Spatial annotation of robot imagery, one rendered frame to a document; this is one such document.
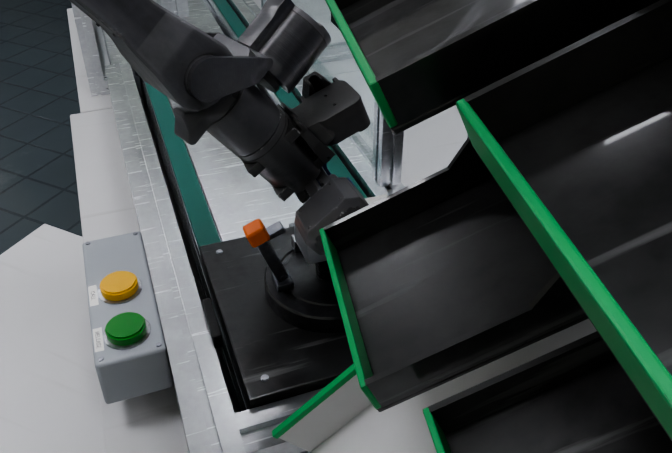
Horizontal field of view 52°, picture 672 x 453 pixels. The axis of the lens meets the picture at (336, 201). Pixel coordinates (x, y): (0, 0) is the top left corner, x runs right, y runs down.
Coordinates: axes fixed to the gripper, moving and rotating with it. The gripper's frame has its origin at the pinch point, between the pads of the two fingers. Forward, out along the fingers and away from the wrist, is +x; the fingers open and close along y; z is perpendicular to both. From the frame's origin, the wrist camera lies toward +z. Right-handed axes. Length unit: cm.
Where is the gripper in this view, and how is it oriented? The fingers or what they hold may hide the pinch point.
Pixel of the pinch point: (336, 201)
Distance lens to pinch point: 69.3
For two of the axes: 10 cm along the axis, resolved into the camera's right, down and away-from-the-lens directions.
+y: -3.5, -5.3, 7.7
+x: 5.9, 5.2, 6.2
